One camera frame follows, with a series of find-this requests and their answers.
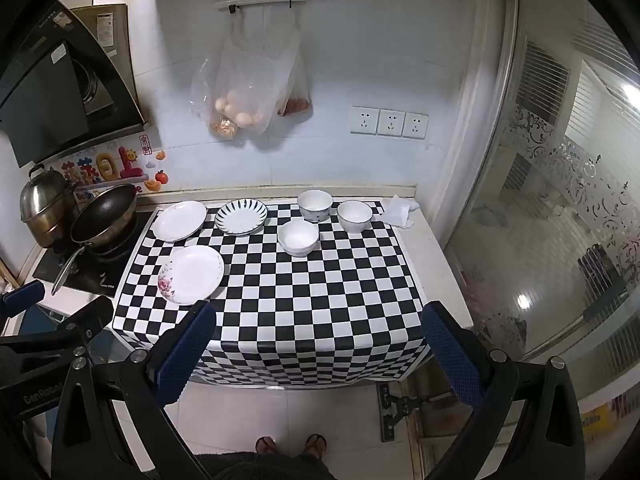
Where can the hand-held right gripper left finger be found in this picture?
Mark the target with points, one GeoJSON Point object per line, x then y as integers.
{"type": "Point", "coordinates": [185, 347]}

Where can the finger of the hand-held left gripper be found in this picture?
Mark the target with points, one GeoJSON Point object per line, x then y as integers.
{"type": "Point", "coordinates": [85, 317]}
{"type": "Point", "coordinates": [20, 297]}

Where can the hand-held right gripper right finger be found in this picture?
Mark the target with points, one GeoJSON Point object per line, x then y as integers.
{"type": "Point", "coordinates": [450, 355]}

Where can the white floral plate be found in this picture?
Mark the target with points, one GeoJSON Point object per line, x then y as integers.
{"type": "Point", "coordinates": [195, 272]}

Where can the plain white plate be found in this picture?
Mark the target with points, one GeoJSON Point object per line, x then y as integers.
{"type": "Point", "coordinates": [180, 220]}

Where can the blue striped plate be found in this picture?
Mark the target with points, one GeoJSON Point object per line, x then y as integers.
{"type": "Point", "coordinates": [241, 216]}

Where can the black cooktop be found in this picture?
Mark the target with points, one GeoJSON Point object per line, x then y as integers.
{"type": "Point", "coordinates": [95, 280]}

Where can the stainless steel steamer pot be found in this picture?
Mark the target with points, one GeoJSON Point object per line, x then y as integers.
{"type": "Point", "coordinates": [45, 200]}

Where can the black white checkered tablecloth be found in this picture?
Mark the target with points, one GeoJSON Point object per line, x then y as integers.
{"type": "Point", "coordinates": [300, 310]}

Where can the person's left foot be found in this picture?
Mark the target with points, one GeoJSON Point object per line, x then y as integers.
{"type": "Point", "coordinates": [266, 445]}

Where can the person's foot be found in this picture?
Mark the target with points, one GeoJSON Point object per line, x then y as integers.
{"type": "Point", "coordinates": [266, 445]}
{"type": "Point", "coordinates": [315, 445]}

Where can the person's dark fuzzy clothing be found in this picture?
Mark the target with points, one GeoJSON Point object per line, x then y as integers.
{"type": "Point", "coordinates": [265, 467]}

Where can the white crumpled tissue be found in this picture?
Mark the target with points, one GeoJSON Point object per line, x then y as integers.
{"type": "Point", "coordinates": [400, 210]}

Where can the plain white bowl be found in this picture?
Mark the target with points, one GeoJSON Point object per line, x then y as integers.
{"type": "Point", "coordinates": [298, 237]}

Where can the person's right foot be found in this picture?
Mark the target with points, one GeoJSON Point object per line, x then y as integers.
{"type": "Point", "coordinates": [315, 445]}

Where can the white bowl dark rim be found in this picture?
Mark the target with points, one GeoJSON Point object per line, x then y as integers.
{"type": "Point", "coordinates": [354, 216]}

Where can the patterned glass sliding door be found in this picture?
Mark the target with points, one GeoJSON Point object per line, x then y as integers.
{"type": "Point", "coordinates": [550, 210]}

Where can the white bowl colourful print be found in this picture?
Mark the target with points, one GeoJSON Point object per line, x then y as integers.
{"type": "Point", "coordinates": [315, 205]}

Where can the black range hood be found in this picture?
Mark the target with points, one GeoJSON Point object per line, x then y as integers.
{"type": "Point", "coordinates": [45, 95]}

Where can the clear plastic bag of nuts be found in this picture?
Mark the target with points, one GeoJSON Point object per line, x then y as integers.
{"type": "Point", "coordinates": [222, 127]}

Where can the clear plastic bag of eggs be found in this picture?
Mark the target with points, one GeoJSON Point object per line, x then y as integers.
{"type": "Point", "coordinates": [240, 105]}

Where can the plastic bag with red contents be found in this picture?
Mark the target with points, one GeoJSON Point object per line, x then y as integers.
{"type": "Point", "coordinates": [297, 105]}

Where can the black metal bracket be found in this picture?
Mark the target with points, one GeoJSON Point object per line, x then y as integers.
{"type": "Point", "coordinates": [387, 415]}

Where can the colourful wall stickers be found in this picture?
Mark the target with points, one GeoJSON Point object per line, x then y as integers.
{"type": "Point", "coordinates": [120, 162]}

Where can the white wall outlet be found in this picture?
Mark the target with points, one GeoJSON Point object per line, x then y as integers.
{"type": "Point", "coordinates": [415, 126]}
{"type": "Point", "coordinates": [390, 123]}
{"type": "Point", "coordinates": [364, 120]}

